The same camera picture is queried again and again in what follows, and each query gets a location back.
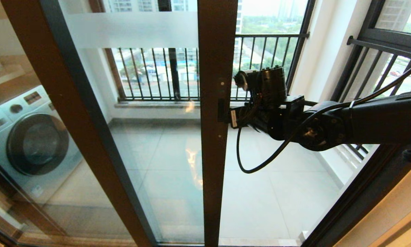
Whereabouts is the long grey stone window sill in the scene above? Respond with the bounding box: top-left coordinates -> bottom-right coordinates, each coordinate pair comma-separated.
113,100 -> 247,110

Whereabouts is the silver front-load washing machine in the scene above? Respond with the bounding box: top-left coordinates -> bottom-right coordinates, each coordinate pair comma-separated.
0,86 -> 82,206

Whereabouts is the long black window railing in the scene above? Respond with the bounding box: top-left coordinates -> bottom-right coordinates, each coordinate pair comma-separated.
104,33 -> 309,103

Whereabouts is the brown sliding door with lock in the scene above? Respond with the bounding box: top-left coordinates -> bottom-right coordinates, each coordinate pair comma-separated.
0,0 -> 239,247

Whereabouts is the narrow dark window frame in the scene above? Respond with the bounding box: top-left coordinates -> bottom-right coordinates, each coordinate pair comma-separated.
324,0 -> 411,103

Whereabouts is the black cable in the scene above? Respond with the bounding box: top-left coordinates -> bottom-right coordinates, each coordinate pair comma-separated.
236,60 -> 411,174

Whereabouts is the short black window railing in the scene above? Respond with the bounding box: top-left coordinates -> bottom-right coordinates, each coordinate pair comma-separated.
330,34 -> 411,162

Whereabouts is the short grey stone window sill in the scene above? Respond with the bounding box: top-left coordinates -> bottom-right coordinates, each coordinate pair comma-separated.
320,144 -> 367,169

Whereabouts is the brown glass door without lock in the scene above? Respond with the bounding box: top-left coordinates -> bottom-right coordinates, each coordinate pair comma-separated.
0,0 -> 158,247

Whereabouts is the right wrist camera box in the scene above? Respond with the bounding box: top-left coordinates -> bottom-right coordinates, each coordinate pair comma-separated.
233,70 -> 257,91

